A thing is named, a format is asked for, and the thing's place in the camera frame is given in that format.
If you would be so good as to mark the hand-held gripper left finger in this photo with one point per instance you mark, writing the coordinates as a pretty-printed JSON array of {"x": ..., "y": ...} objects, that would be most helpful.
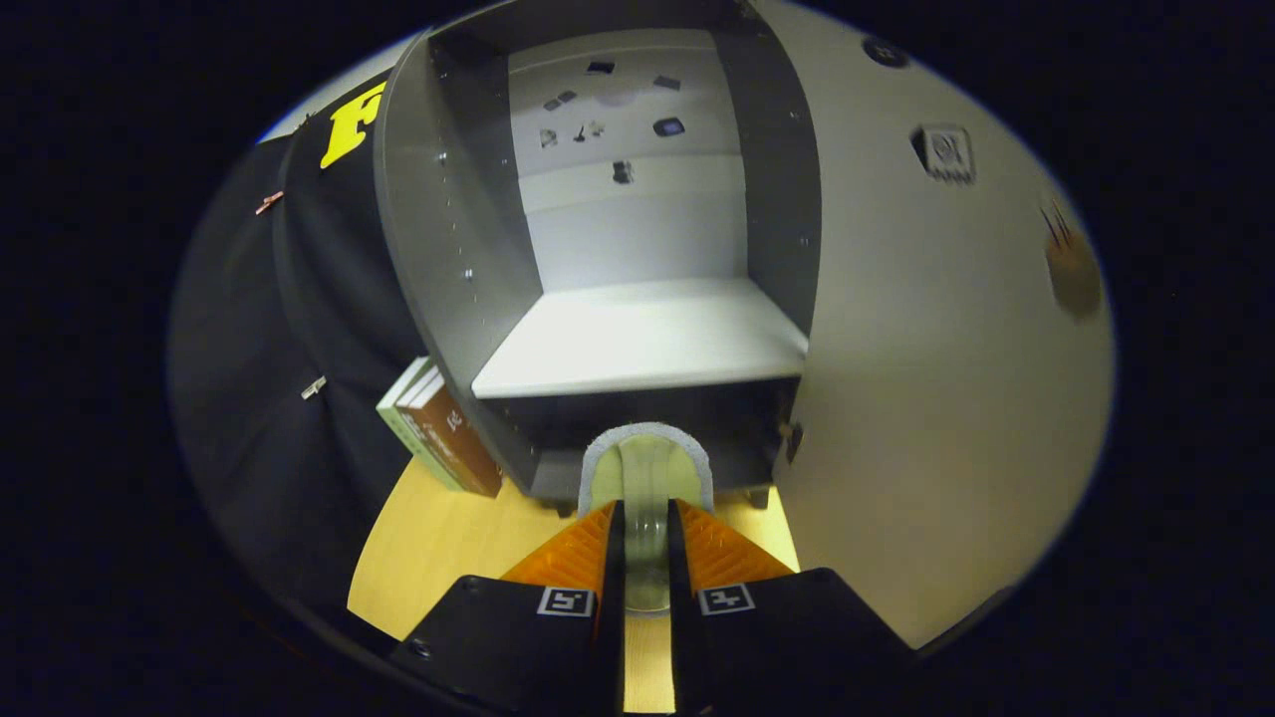
[{"x": 611, "y": 637}]

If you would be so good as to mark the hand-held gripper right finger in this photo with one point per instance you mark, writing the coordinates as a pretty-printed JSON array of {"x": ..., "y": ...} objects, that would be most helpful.
[{"x": 682, "y": 637}]

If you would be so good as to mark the clear cup with grey rim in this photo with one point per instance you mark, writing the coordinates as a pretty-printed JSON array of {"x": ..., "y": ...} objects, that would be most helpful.
[{"x": 647, "y": 478}]

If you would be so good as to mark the brown book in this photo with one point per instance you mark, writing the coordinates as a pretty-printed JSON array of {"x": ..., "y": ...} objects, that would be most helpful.
[{"x": 458, "y": 443}]

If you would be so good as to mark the dark grey cabinet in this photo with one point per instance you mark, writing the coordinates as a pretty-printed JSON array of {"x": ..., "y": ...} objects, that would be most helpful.
[{"x": 637, "y": 339}]

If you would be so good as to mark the silver clip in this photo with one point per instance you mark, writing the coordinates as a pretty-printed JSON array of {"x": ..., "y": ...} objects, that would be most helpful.
[{"x": 314, "y": 386}]

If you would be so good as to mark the black backdrop cloth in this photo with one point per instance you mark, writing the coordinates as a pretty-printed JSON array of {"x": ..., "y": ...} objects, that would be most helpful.
[{"x": 259, "y": 398}]

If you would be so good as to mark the pink clothes peg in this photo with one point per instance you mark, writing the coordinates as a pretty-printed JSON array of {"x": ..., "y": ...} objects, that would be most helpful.
[{"x": 269, "y": 202}]

